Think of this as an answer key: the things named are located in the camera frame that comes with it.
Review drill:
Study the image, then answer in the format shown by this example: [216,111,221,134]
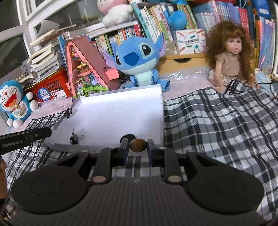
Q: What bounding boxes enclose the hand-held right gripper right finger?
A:
[147,140,220,185]

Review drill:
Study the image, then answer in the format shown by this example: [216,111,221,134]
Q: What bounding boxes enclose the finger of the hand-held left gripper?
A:
[0,127,52,144]

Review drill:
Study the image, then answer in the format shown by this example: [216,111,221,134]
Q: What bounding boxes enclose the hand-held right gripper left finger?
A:
[51,138,129,185]

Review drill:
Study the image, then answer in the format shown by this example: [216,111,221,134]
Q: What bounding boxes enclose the brown walnut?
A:
[130,139,147,153]

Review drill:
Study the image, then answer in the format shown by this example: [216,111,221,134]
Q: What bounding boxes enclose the white shallow cardboard box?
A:
[47,85,165,151]

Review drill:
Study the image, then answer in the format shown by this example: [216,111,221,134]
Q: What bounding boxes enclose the person's left hand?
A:
[0,161,8,199]

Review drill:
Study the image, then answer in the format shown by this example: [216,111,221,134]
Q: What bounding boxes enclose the blue cat plush toy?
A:
[0,80,39,128]

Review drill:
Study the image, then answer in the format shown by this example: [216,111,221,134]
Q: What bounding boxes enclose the black binder clip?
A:
[61,105,73,119]
[69,129,85,144]

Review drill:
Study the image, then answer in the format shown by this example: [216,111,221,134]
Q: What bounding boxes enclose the red plastic crate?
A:
[27,69,73,103]

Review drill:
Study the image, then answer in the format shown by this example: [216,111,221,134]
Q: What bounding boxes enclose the black white plaid blanket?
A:
[0,86,278,222]

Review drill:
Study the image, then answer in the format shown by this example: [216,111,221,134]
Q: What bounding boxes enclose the stack of worn books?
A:
[17,20,77,83]

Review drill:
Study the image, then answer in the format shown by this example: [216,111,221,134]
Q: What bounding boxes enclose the triangular pink dollhouse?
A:
[65,36,121,98]

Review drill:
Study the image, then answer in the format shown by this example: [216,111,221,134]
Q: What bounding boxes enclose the wooden drawer box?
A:
[157,53,210,75]

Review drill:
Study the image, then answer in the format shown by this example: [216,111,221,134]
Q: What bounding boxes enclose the row of tall blue books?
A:
[58,33,68,66]

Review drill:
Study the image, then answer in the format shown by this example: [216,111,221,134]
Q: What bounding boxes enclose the blue alien plush toy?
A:
[103,33,172,92]

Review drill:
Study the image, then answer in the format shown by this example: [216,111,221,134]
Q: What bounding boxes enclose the white pencil-print box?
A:
[174,29,208,55]

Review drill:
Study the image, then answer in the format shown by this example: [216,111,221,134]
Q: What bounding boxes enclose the white framed window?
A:
[0,0,105,73]

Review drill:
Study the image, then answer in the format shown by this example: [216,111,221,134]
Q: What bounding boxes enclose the row of small books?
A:
[87,23,148,57]

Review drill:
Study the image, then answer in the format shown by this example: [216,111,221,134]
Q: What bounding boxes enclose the brown-haired baby doll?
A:
[207,22,261,94]

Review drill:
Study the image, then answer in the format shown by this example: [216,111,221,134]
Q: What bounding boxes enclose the row of leaning picture books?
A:
[130,0,198,42]

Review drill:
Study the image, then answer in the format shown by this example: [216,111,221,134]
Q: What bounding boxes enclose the blue white plush toy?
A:
[148,0,188,30]

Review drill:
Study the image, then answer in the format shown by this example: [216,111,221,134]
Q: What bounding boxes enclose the pink white plush toy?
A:
[97,0,136,27]

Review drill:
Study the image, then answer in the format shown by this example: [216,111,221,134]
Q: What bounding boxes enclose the row of blue pink books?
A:
[193,0,255,42]

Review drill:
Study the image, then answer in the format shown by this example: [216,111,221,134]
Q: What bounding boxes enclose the row of thin blue folders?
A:
[253,13,277,73]

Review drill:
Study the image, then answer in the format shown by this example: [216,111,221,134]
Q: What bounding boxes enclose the black cable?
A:
[256,80,278,99]

